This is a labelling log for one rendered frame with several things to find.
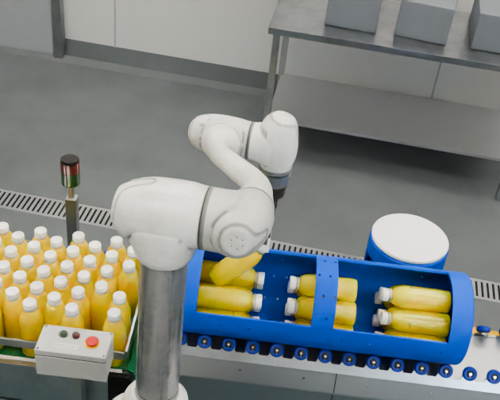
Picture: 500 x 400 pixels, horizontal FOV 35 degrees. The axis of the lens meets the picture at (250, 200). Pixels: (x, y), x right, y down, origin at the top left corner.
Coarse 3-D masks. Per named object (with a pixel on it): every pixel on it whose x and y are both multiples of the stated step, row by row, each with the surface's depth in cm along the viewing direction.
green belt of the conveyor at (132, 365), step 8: (136, 328) 255; (136, 336) 252; (136, 344) 249; (0, 352) 241; (8, 352) 242; (16, 352) 242; (136, 352) 247; (128, 360) 244; (136, 360) 245; (120, 368) 241; (128, 368) 241
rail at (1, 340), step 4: (0, 340) 236; (4, 340) 236; (8, 340) 236; (12, 340) 236; (16, 340) 236; (20, 340) 236; (24, 340) 236; (28, 340) 236; (32, 340) 236; (0, 344) 237; (4, 344) 237; (8, 344) 237; (12, 344) 237; (16, 344) 237; (20, 344) 237; (24, 344) 236; (28, 344) 236; (32, 344) 236; (36, 344) 236; (32, 348) 237; (116, 352) 235; (120, 352) 235; (124, 352) 236; (116, 356) 236; (120, 356) 236; (124, 356) 237
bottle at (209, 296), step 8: (200, 288) 237; (208, 288) 238; (216, 288) 238; (224, 288) 238; (232, 288) 239; (200, 296) 237; (208, 296) 237; (216, 296) 237; (224, 296) 237; (232, 296) 237; (240, 296) 237; (248, 296) 238; (200, 304) 237; (208, 304) 237; (216, 304) 237; (224, 304) 237; (232, 304) 237; (240, 304) 237; (248, 304) 237
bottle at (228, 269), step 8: (248, 256) 232; (256, 256) 233; (216, 264) 239; (224, 264) 237; (232, 264) 235; (240, 264) 234; (248, 264) 233; (216, 272) 238; (224, 272) 236; (232, 272) 236; (240, 272) 236; (216, 280) 238; (224, 280) 238; (232, 280) 239
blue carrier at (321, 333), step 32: (224, 256) 255; (288, 256) 251; (320, 256) 242; (192, 288) 231; (256, 288) 259; (320, 288) 232; (448, 288) 256; (192, 320) 234; (224, 320) 233; (256, 320) 232; (288, 320) 255; (320, 320) 231; (384, 352) 237; (416, 352) 235; (448, 352) 234
